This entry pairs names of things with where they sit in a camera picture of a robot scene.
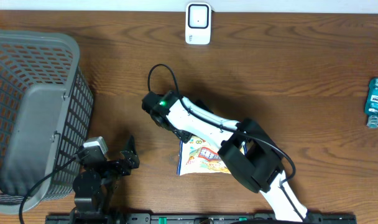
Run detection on large yellow snack bag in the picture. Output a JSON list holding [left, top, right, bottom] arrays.
[[177, 136, 230, 175]]

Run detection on teal mouthwash bottle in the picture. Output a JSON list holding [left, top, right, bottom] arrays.
[[364, 78, 378, 129]]

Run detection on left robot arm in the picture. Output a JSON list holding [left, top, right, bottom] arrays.
[[69, 136, 140, 223]]

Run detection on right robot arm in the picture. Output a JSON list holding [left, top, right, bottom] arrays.
[[142, 91, 308, 222]]

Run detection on white barcode scanner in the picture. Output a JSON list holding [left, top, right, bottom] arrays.
[[185, 2, 212, 45]]

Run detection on grey plastic basket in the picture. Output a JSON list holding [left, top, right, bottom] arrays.
[[0, 30, 94, 215]]

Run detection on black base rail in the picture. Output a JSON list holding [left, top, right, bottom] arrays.
[[45, 211, 357, 224]]

